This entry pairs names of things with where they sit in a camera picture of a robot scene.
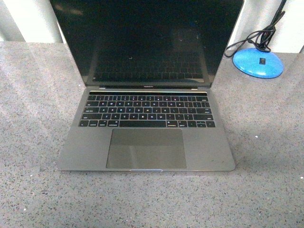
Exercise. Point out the grey laptop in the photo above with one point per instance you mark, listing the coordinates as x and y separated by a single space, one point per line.
148 68

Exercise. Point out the blue desk lamp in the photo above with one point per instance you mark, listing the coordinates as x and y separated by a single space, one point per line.
259 61

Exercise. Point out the white curtain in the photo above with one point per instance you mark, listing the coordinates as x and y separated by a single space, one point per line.
35 21

